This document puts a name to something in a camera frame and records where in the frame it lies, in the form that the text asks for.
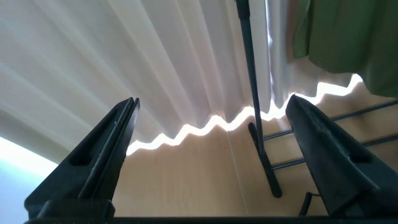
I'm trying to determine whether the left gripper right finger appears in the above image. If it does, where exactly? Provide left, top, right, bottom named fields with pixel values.
left=285, top=94, right=398, bottom=218

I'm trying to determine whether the black clothes rack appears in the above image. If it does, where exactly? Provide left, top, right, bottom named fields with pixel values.
left=234, top=0, right=398, bottom=199

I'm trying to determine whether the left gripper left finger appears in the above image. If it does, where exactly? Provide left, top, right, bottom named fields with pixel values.
left=24, top=96, right=141, bottom=219

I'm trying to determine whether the window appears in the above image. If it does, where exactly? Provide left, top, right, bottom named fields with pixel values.
left=0, top=136, right=60, bottom=224

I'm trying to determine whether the black cable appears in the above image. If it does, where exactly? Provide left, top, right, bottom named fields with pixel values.
left=298, top=191, right=322, bottom=217

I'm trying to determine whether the green long-sleeved shirt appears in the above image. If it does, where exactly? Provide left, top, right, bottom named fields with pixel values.
left=292, top=0, right=398, bottom=99

